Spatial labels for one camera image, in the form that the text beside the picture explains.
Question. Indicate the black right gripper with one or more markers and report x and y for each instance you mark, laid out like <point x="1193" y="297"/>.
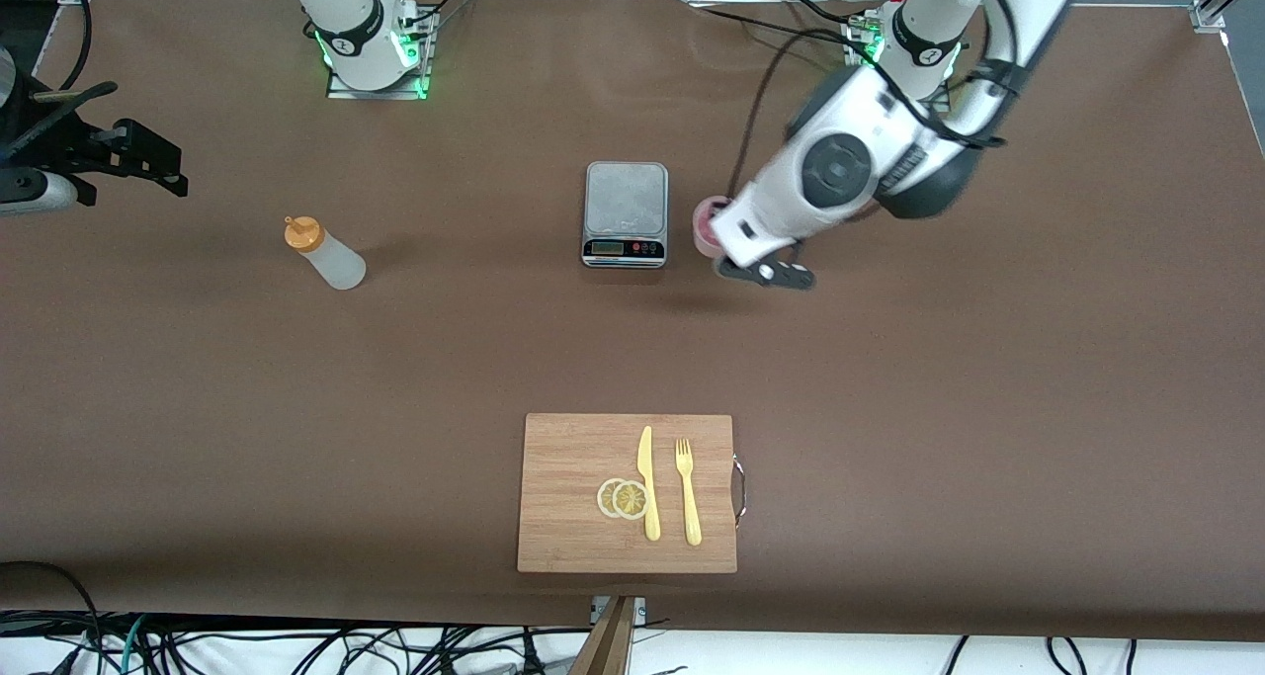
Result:
<point x="61" y="143"/>

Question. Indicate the white sauce bottle orange cap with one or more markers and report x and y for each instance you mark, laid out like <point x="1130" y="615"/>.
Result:
<point x="336" y="265"/>

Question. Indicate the pink plastic cup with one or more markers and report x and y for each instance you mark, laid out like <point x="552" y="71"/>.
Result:
<point x="707" y="230"/>

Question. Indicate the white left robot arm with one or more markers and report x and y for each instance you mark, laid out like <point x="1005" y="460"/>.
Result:
<point x="840" y="166"/>

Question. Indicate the brown table cover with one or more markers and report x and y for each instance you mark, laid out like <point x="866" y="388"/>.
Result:
<point x="296" y="408"/>

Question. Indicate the silver digital kitchen scale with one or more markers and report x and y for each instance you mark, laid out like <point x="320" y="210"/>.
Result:
<point x="625" y="201"/>

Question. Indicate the bamboo cutting board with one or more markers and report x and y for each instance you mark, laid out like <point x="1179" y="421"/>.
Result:
<point x="563" y="477"/>

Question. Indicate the lemon slice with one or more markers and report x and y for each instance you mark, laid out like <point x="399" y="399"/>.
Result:
<point x="631" y="500"/>
<point x="604" y="498"/>

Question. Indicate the yellow plastic knife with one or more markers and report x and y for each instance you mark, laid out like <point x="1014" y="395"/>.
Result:
<point x="652" y="517"/>

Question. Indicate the yellow plastic fork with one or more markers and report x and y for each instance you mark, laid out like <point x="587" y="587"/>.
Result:
<point x="692" y="512"/>

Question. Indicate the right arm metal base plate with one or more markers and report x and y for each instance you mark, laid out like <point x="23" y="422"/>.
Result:
<point x="395" y="93"/>

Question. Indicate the small metal bracket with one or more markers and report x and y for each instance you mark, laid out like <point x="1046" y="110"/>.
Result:
<point x="640" y="611"/>

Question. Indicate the wooden post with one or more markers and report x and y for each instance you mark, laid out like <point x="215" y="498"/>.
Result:
<point x="605" y="650"/>

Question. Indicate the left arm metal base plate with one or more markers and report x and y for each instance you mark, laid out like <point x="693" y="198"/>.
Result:
<point x="860" y="47"/>

